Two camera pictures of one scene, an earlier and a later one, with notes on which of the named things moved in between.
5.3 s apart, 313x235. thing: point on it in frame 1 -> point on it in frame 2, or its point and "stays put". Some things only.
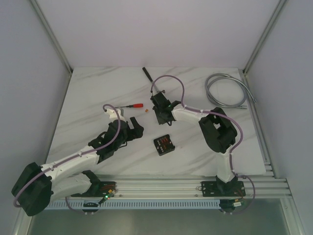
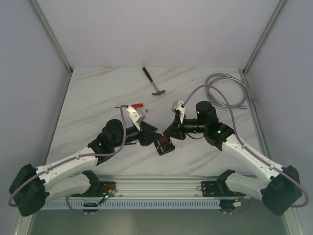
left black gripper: (132, 129) -> (142, 136)
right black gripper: (160, 121) -> (174, 129)
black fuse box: (164, 144) stays put
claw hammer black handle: (146, 72) stays put
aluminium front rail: (156, 186) stays put
